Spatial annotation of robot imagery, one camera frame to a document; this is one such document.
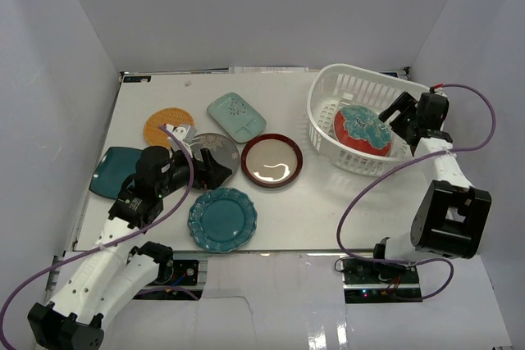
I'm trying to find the grey reindeer plate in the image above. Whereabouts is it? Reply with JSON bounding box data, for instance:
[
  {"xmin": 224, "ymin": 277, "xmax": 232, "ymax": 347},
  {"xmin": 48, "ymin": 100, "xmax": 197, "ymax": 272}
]
[{"xmin": 190, "ymin": 133, "xmax": 240, "ymax": 186}]

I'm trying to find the red and teal floral plate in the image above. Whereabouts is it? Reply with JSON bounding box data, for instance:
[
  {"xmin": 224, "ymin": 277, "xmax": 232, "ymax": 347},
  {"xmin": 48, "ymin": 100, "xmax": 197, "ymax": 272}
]
[{"xmin": 333, "ymin": 105, "xmax": 392, "ymax": 157}]

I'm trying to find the teal scalloped round plate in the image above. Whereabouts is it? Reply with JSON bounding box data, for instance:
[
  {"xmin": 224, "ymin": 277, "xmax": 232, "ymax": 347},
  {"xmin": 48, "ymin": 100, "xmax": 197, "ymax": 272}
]
[{"xmin": 187, "ymin": 188, "xmax": 258, "ymax": 254}]

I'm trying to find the red rimmed beige bowl plate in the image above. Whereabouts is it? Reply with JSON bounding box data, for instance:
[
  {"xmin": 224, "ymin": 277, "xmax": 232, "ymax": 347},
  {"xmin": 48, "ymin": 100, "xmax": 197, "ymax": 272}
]
[{"xmin": 240, "ymin": 133, "xmax": 304, "ymax": 189}]

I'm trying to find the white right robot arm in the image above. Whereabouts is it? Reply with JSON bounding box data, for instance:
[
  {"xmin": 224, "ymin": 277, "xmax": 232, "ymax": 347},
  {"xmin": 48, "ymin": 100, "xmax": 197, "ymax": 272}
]
[{"xmin": 370, "ymin": 92, "xmax": 491, "ymax": 284}]

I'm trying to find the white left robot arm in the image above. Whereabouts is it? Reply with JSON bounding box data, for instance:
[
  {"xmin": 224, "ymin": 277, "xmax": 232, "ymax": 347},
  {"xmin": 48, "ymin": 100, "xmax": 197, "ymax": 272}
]
[{"xmin": 28, "ymin": 146, "xmax": 233, "ymax": 349}]

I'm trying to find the orange woven round plate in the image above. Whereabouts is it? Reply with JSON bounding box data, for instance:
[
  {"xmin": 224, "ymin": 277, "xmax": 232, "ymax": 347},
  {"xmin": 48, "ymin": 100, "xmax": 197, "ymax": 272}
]
[{"xmin": 143, "ymin": 107, "xmax": 195, "ymax": 151}]

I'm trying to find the dark teal square plate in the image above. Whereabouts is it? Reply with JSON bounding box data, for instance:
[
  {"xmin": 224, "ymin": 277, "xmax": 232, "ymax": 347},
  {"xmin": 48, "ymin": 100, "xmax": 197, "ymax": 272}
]
[{"xmin": 89, "ymin": 147, "xmax": 142, "ymax": 200}]

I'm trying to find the light teal rectangular plate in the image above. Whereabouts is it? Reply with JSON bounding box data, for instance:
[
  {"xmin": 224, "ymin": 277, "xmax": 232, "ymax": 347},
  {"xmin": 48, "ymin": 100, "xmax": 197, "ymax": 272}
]
[{"xmin": 207, "ymin": 92, "xmax": 267, "ymax": 143}]

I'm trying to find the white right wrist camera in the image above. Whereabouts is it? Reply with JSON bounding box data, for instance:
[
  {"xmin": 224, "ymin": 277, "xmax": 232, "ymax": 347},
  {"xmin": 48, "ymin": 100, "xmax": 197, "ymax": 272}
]
[{"xmin": 429, "ymin": 84, "xmax": 446, "ymax": 97}]

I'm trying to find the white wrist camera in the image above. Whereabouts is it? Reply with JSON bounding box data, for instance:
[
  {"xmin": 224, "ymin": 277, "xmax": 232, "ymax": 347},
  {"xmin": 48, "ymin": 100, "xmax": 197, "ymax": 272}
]
[
  {"xmin": 165, "ymin": 123, "xmax": 196, "ymax": 144},
  {"xmin": 429, "ymin": 84, "xmax": 446, "ymax": 97}
]

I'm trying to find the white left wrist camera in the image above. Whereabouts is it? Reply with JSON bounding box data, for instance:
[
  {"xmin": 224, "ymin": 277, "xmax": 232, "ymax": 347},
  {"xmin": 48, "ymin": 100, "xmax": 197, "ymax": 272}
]
[{"xmin": 165, "ymin": 123, "xmax": 196, "ymax": 144}]

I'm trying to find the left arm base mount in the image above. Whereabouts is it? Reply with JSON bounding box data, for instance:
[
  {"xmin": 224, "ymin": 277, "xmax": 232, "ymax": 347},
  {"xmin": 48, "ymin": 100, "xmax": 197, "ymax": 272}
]
[{"xmin": 135, "ymin": 260, "xmax": 203, "ymax": 301}]

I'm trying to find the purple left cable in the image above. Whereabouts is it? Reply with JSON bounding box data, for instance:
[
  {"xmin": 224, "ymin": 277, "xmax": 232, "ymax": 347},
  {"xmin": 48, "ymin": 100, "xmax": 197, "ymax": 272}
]
[{"xmin": 0, "ymin": 123, "xmax": 194, "ymax": 341}]

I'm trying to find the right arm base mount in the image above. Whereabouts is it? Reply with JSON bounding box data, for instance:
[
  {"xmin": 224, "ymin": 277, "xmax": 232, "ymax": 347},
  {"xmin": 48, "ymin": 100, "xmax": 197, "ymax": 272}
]
[{"xmin": 334, "ymin": 257, "xmax": 422, "ymax": 304}]

